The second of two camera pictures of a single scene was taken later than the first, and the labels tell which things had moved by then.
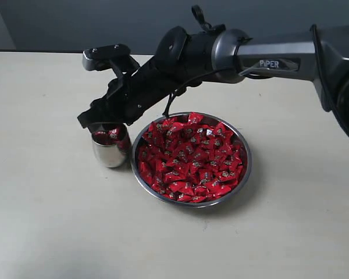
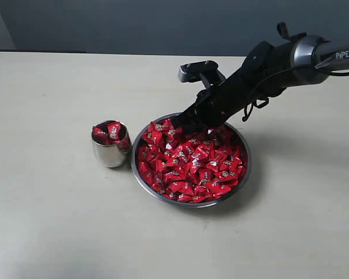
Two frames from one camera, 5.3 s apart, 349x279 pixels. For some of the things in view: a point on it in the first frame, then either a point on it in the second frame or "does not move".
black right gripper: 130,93 -> 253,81
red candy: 158,139 does not move
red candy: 180,185 does not move
